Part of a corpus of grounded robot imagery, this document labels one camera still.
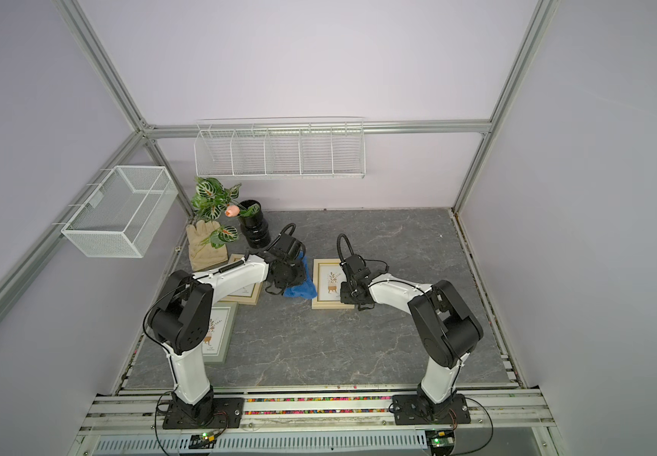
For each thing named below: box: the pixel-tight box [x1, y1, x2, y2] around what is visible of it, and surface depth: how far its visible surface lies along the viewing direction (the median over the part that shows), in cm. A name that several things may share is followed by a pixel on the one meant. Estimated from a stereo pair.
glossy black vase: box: [238, 199, 271, 250], surface depth 105 cm
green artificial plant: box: [190, 176, 261, 249], surface depth 86 cm
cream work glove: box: [186, 219, 228, 271], surface depth 111 cm
